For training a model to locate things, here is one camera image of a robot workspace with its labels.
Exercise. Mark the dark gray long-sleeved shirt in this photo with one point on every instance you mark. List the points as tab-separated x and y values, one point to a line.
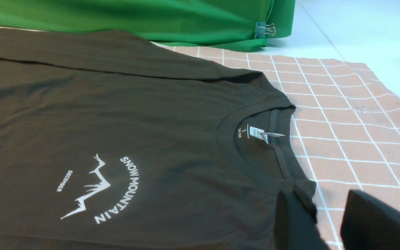
109	142

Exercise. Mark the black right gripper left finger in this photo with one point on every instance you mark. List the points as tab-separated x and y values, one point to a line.
296	223

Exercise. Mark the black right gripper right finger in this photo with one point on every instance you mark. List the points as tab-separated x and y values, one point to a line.
369	224

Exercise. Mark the metal binder clip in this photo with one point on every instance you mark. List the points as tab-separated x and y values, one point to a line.
263	29

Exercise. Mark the green backdrop cloth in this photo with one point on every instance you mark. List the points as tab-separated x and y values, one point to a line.
224	24

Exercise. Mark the pink checkered tablecloth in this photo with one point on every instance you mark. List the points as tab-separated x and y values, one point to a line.
345	131

